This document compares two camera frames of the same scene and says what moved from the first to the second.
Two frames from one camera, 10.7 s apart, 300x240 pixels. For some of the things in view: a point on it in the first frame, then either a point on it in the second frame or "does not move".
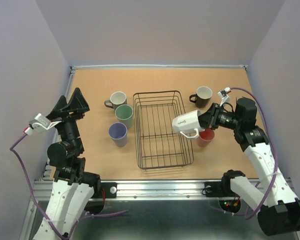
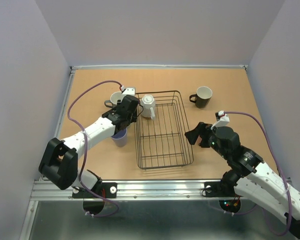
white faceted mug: [188, 121] -> [148, 106]
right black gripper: [208, 119] -> [204, 129]
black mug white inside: [202, 97] does not move
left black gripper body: [69, 129] -> [133, 118]
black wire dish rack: [159, 146] does not move
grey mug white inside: [117, 99] does not move
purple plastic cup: [118, 132] does not move
